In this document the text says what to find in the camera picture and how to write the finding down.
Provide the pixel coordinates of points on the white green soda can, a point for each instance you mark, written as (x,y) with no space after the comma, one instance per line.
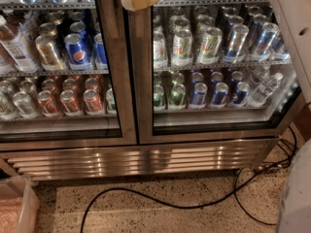
(210,42)
(182,48)

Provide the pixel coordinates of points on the silver blue soda can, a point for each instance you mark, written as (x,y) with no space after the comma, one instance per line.
(235,43)

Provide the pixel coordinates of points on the clear plastic storage bin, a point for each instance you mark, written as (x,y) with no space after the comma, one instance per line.
(18,206)

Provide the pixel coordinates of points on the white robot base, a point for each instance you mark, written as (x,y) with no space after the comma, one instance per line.
(295,208)

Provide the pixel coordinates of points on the water bottle white cap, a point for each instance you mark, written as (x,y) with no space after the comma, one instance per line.
(262,92)

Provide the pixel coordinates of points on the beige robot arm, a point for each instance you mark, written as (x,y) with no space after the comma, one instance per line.
(294,18)

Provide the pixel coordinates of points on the glass fridge door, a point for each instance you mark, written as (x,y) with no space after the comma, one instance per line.
(208,102)
(32,116)

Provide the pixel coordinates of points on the red soda can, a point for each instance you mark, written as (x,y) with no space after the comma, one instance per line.
(70,102)

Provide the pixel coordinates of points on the blue Pepsi can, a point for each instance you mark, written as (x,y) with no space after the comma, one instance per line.
(79,54)

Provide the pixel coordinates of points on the steel fridge bottom grille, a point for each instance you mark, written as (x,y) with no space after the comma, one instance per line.
(83,163)

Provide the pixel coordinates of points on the iced tea bottle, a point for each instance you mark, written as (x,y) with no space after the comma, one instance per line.
(19,49)

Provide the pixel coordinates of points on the gold soda can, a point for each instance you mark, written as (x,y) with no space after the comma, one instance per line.
(51,57)

